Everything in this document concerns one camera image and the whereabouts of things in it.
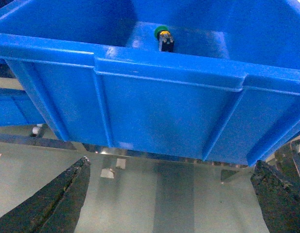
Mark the blue bin for green buttons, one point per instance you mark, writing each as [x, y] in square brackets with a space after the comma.
[229, 92]

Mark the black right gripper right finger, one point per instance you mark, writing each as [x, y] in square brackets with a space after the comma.
[278, 197]

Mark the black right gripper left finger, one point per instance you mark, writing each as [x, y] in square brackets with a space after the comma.
[55, 208]

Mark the green mushroom push button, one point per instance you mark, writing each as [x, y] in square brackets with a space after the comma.
[165, 39]

